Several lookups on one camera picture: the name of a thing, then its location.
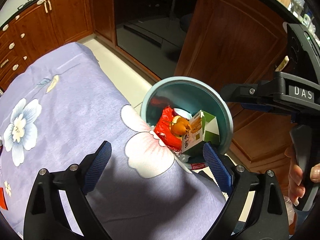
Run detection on green white carton box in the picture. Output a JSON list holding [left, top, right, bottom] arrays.
[[182, 110, 220, 157]]

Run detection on clear plastic bag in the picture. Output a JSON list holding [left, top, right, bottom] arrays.
[[175, 152, 190, 163]]

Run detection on orange peel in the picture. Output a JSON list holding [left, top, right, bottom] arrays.
[[170, 115, 191, 137]]

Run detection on red snack wrapper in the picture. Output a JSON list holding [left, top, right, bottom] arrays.
[[154, 106, 182, 151]]

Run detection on white eggshell half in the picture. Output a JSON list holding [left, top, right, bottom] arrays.
[[173, 108, 192, 120]]

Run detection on teal trash bin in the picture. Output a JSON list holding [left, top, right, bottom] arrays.
[[140, 76, 234, 165]]

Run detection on brown wooden kitchen cabinets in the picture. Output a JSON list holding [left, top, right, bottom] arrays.
[[1, 0, 116, 91]]

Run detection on right hand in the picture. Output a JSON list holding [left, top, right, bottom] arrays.
[[285, 145, 305, 206]]

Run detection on brown wooden door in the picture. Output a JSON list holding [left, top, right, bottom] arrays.
[[175, 0, 291, 196]]

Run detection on purple floral tablecloth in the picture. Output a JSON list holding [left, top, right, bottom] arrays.
[[1, 43, 225, 239]]

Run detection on black oven door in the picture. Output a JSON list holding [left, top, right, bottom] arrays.
[[113, 0, 201, 63]]

